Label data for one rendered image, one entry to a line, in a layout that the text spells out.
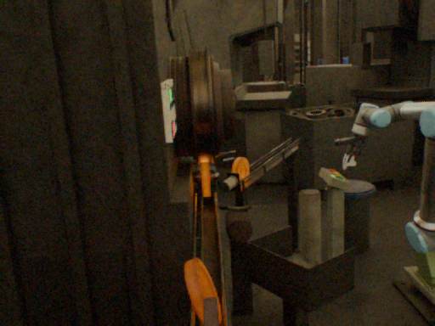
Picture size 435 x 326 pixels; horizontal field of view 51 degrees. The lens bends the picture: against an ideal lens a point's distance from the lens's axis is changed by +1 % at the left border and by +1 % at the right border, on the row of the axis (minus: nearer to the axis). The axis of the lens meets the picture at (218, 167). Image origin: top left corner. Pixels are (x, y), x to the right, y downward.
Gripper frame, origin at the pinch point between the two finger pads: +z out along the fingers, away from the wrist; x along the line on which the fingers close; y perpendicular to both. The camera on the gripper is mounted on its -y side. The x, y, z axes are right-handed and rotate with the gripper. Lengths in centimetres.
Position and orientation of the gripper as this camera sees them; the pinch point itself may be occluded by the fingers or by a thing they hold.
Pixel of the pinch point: (343, 166)
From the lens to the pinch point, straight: 262.6
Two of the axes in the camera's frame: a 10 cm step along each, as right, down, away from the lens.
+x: -0.3, -2.3, 9.7
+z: -2.8, 9.3, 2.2
